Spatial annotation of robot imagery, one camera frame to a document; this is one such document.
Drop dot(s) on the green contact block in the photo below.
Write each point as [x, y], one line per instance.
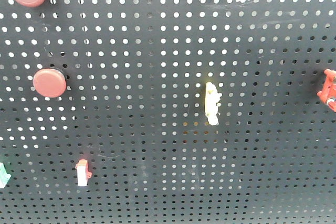
[4, 176]

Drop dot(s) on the red white contact block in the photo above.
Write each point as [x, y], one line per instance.
[83, 173]

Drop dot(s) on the lower red push button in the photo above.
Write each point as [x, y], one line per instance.
[49, 82]

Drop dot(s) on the black perforated pegboard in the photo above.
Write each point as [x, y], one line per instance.
[136, 73]

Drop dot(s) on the red contact block right edge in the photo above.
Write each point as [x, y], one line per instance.
[327, 94]

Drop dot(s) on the yellow white contact block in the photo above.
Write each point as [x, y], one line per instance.
[212, 99]

